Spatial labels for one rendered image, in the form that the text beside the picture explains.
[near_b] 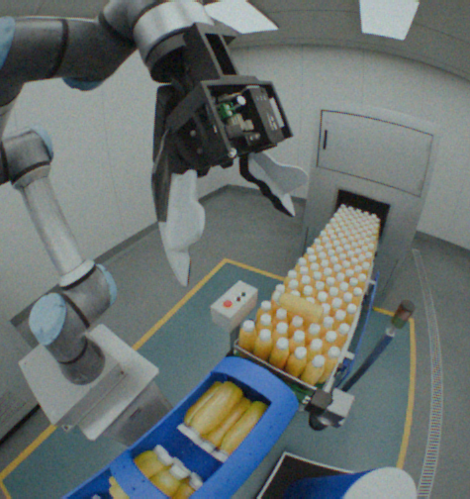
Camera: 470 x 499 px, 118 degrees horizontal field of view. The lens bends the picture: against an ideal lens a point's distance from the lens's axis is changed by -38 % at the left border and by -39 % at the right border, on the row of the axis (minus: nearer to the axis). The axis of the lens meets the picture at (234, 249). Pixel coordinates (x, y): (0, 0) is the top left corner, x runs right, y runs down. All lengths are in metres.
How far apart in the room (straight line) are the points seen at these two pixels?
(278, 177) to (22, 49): 0.29
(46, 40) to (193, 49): 0.15
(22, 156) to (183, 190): 0.48
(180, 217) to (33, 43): 0.22
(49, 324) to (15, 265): 2.47
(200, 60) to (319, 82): 4.57
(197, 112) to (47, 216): 0.48
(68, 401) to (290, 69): 5.07
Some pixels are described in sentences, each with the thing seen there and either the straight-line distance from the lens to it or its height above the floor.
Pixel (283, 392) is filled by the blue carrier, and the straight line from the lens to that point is 0.62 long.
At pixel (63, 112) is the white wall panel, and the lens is 3.01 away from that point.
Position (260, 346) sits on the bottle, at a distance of 0.86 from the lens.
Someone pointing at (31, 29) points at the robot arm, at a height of 1.90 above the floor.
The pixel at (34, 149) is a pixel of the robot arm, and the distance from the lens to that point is 0.61.
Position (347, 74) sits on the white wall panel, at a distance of 4.72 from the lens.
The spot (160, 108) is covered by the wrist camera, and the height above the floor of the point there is 1.79.
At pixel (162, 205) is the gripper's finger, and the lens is 0.19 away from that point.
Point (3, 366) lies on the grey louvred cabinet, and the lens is 2.01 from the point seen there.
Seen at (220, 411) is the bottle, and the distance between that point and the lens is 0.66.
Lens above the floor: 1.78
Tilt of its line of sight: 33 degrees down
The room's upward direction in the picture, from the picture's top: straight up
